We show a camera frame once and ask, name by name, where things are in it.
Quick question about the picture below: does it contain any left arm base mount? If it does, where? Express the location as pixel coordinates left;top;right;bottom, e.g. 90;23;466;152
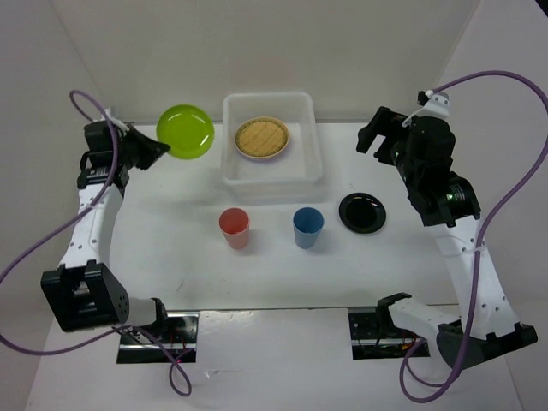
116;312;200;365

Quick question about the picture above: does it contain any red plastic cup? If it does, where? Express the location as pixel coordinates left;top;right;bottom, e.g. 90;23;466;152
218;207;250;250

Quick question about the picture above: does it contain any translucent white plastic bin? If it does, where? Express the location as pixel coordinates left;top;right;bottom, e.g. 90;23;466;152
220;92;324;201

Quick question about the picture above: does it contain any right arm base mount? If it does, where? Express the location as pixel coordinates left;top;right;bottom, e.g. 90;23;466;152
348;307;420;360

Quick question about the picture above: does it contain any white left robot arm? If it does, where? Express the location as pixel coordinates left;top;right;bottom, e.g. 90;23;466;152
40;119;171;343

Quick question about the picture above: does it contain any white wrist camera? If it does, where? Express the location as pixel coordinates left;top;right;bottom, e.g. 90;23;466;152
417;90;450;119
103;107;129;133

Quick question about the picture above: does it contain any blue plastic cup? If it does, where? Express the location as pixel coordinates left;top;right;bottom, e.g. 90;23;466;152
293;207;325;249

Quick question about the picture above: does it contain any black glossy plate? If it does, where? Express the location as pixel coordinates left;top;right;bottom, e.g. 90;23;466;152
338;193;387;235

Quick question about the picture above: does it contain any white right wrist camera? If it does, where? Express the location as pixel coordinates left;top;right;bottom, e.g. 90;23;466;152
417;90;450;119

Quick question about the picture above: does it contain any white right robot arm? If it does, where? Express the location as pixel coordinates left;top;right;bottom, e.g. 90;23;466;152
356;107;539;369

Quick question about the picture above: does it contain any orange plastic plate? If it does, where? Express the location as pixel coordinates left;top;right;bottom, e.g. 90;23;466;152
234;117;292;161

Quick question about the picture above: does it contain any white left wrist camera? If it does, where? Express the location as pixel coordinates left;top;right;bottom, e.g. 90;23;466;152
103;107;129;133

